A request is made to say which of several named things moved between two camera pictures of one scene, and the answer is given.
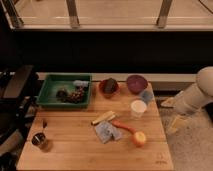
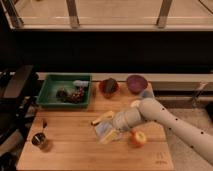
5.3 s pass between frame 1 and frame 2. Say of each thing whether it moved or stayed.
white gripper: moved
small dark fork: stayed
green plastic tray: stayed
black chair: stayed
